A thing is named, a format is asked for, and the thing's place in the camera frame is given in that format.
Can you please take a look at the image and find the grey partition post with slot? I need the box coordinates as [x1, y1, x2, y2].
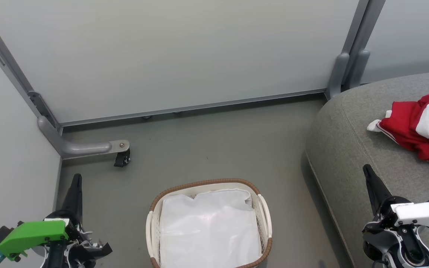
[0, 10, 64, 135]

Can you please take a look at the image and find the red white garment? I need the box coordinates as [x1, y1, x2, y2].
[366, 94, 429, 163]

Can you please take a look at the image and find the white basket liner cloth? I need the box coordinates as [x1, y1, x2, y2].
[159, 188, 263, 268]

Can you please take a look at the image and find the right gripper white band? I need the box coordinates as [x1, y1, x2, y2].
[363, 164, 429, 237]

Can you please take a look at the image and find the grey partition bottom rail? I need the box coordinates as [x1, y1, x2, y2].
[60, 88, 327, 127]

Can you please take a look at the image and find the white laundry basket brown rim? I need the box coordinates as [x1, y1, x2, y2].
[146, 178, 273, 268]

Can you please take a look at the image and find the grey fabric sofa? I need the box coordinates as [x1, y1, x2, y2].
[305, 69, 429, 268]

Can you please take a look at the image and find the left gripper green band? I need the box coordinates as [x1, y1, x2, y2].
[0, 173, 88, 261]

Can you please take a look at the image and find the grey double partition post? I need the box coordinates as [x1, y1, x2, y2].
[325, 0, 387, 101]

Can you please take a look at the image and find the black caster wheel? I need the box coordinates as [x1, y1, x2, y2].
[114, 149, 131, 168]

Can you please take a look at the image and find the grey metal partition foot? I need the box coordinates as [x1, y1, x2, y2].
[38, 115, 130, 160]

